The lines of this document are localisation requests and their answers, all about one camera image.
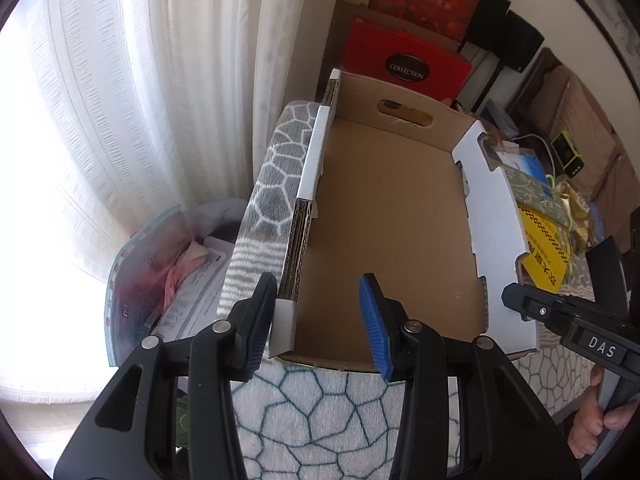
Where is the brown sofa cushion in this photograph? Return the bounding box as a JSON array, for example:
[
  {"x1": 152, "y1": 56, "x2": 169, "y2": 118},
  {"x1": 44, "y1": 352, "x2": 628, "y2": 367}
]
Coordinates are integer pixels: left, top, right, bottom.
[{"x1": 515, "y1": 48, "x2": 639, "y2": 252}]

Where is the cardboard tray box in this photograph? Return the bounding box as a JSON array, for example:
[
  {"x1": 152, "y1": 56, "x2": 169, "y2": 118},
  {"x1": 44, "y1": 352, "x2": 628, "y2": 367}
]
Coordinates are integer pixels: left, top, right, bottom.
[{"x1": 268, "y1": 70, "x2": 539, "y2": 372}]

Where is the green yellow portable device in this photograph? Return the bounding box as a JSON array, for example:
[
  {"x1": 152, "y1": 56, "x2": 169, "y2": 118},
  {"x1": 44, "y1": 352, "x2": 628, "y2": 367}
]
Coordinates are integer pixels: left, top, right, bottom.
[{"x1": 551, "y1": 131, "x2": 585, "y2": 178}]

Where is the blue face mask packet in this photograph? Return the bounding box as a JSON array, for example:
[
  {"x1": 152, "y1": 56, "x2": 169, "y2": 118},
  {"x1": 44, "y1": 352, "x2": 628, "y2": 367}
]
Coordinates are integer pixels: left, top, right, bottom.
[{"x1": 495, "y1": 146, "x2": 546, "y2": 182}]

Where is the white charger cable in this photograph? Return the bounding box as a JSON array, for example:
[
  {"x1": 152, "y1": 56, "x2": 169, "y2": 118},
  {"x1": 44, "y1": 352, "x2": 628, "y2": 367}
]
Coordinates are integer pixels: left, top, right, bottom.
[{"x1": 508, "y1": 133, "x2": 559, "y2": 172}]

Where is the black speaker on stand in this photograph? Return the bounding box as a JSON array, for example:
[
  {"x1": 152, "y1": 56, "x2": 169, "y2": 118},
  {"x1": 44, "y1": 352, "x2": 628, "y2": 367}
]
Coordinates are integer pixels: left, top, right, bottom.
[{"x1": 458, "y1": 0, "x2": 544, "y2": 112}]

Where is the framed wall picture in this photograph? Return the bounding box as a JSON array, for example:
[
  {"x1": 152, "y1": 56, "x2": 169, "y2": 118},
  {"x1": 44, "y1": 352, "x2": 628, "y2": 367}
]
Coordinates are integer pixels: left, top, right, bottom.
[{"x1": 576, "y1": 0, "x2": 639, "y2": 86}]

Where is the grey white patterned blanket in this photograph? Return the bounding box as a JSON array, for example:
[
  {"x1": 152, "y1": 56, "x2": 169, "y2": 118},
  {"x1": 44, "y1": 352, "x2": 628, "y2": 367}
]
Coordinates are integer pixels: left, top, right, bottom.
[{"x1": 219, "y1": 79, "x2": 554, "y2": 479}]

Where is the green bamboo phone case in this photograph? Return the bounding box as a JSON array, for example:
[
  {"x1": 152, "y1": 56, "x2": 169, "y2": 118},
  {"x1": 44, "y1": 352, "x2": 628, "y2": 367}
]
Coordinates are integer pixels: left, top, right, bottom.
[{"x1": 502, "y1": 166, "x2": 570, "y2": 229}]

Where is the person's right hand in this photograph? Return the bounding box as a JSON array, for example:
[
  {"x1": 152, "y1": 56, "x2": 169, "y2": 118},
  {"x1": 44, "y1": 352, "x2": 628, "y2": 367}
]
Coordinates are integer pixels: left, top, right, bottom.
[{"x1": 567, "y1": 365, "x2": 639, "y2": 460}]

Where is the yellow checkered envelope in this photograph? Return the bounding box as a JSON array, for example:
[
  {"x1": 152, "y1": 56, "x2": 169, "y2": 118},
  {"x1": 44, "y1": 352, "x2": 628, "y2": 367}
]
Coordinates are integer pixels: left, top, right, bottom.
[{"x1": 518, "y1": 204, "x2": 572, "y2": 294}]

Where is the clear bag with papers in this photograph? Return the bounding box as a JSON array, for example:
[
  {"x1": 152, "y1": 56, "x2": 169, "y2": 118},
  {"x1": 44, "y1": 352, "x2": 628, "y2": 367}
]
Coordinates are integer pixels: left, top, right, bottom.
[{"x1": 104, "y1": 198, "x2": 247, "y2": 366}]

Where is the red Collection chocolate box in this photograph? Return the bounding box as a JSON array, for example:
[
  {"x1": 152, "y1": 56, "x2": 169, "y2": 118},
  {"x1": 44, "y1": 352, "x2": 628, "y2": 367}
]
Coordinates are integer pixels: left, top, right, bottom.
[{"x1": 341, "y1": 18, "x2": 472, "y2": 101}]

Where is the white sheer curtain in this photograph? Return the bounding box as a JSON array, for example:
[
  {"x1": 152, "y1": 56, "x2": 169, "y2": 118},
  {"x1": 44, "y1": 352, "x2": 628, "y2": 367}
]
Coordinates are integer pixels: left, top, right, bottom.
[{"x1": 0, "y1": 0, "x2": 346, "y2": 406}]

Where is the gold foil pouch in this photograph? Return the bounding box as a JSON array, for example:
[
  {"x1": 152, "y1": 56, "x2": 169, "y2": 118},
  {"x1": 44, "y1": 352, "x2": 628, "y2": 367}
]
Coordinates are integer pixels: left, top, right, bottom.
[{"x1": 556, "y1": 180, "x2": 596, "y2": 254}]

